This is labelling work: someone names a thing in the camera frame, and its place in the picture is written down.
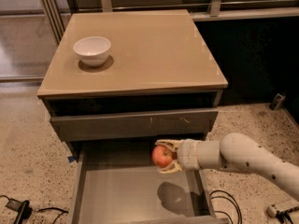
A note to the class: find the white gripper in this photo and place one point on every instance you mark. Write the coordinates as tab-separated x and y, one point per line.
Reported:
188	155

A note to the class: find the red apple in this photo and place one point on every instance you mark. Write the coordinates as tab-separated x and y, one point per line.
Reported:
162	156

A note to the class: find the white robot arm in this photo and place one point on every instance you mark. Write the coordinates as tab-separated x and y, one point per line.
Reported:
234	153

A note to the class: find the open grey middle drawer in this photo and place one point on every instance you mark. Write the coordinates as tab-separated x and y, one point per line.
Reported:
117	183

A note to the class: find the grey drawer cabinet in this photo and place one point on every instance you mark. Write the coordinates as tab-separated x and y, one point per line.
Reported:
158	61

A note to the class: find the closed grey top drawer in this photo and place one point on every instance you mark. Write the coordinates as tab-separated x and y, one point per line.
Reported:
135	124

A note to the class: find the blue tape piece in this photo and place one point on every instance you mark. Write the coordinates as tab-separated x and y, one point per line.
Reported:
71	158

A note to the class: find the white power strip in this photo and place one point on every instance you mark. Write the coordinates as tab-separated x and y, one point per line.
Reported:
287	206

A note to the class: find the small grey floor device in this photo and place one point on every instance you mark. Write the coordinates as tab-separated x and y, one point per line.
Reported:
277	101

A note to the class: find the white ceramic bowl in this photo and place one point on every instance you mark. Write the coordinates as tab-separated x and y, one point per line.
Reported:
92	50

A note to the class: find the metal railing frame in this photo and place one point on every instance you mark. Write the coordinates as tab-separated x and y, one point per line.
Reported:
200	10

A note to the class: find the black power adapter with cable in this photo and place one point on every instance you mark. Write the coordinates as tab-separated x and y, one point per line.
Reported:
24	209

